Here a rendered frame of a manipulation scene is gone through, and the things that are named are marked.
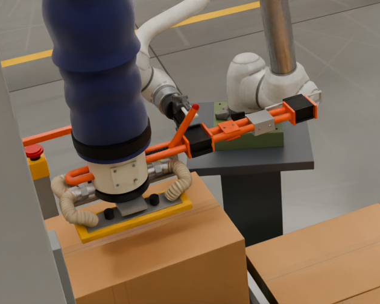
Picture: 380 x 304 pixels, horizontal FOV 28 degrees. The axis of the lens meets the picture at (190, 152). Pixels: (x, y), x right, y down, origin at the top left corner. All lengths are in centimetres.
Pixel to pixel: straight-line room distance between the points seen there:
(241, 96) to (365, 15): 297
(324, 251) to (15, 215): 210
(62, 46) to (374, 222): 154
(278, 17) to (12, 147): 195
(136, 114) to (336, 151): 240
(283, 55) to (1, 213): 202
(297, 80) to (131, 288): 105
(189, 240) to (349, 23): 362
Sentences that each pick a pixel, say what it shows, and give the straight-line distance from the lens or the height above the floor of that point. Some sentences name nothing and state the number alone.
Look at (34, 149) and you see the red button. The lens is 273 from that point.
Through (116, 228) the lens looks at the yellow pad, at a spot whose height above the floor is 111.
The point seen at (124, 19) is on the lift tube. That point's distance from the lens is 193.
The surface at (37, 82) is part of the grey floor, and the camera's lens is 540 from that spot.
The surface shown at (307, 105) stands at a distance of 237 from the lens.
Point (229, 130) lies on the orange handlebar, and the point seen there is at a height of 124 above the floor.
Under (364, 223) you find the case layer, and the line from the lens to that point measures 301.
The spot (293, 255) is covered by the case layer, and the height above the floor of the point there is 54.
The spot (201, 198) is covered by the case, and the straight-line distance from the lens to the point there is 250.
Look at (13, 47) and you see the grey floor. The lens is 597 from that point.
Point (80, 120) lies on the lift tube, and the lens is 207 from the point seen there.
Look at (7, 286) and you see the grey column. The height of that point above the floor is 187.
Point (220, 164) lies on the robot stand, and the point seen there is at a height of 75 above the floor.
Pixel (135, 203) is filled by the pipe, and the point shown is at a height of 114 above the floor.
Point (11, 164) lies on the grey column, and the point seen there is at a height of 204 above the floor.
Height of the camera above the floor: 250
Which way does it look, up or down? 35 degrees down
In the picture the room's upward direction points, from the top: 7 degrees counter-clockwise
